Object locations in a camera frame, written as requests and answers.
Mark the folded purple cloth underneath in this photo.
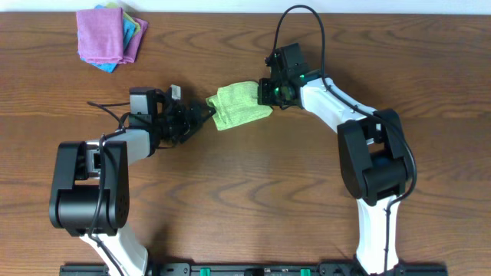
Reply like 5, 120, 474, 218
119, 18, 148, 64

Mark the green microfiber cloth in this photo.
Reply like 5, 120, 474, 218
206, 81, 273, 131

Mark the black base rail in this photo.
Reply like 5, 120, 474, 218
59, 261, 448, 276

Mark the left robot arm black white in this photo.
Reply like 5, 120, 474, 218
48, 95, 216, 275

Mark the folded yellow-green cloth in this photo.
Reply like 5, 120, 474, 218
105, 2, 141, 37

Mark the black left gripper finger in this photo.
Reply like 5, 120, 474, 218
189, 100, 216, 127
174, 123, 203, 145

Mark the folded blue cloth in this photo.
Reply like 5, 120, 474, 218
77, 5, 137, 74

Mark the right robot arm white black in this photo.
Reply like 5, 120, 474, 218
258, 71, 414, 275

